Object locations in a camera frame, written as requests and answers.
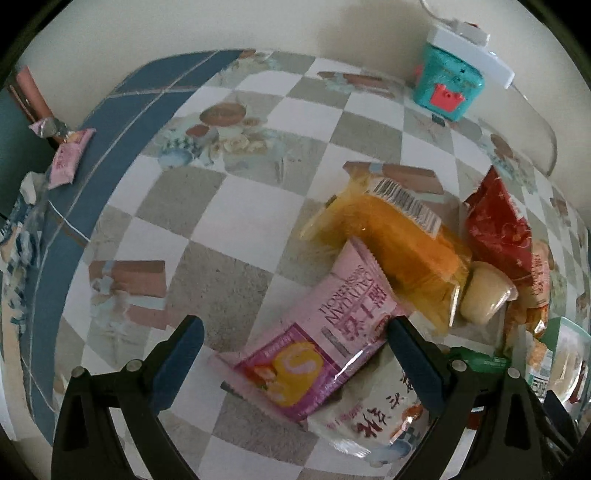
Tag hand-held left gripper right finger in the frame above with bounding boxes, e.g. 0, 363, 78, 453
387, 316, 580, 480

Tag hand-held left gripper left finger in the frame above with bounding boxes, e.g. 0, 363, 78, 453
52, 315, 205, 480

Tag pink swiss roll packet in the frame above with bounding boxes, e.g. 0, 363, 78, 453
210, 237, 416, 423

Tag red snack packet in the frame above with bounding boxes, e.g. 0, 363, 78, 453
464, 166, 536, 284

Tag dark green snack packet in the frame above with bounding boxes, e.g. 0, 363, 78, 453
443, 346, 513, 374

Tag white illustrated snack packet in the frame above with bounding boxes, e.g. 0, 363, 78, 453
307, 346, 444, 464

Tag pale yellow jelly cup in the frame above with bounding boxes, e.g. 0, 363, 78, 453
459, 261, 520, 324

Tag yellow cake packet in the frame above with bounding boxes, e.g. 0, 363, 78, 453
299, 161, 474, 333

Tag orange snack packet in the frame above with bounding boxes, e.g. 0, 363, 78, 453
503, 240, 555, 354

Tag pale green snack packet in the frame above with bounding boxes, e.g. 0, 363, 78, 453
526, 316, 591, 407

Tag checkered blue-bordered tablecloth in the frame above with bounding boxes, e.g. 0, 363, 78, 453
0, 48, 591, 480

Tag blue white printed packet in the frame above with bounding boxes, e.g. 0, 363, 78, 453
0, 194, 47, 333

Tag white crumpled paper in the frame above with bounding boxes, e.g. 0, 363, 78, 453
21, 173, 47, 204

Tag small pink candy packet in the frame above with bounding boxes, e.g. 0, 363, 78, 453
46, 129, 97, 190

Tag silver crumpled wrapper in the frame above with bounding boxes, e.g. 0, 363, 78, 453
28, 116, 70, 139

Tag teal toy box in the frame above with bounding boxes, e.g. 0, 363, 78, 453
412, 41, 485, 121

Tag pink pole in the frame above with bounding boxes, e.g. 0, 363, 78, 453
14, 67, 70, 144

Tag white power strip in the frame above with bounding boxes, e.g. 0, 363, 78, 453
427, 18, 515, 89

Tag white power cable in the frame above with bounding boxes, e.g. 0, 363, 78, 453
418, 0, 458, 24

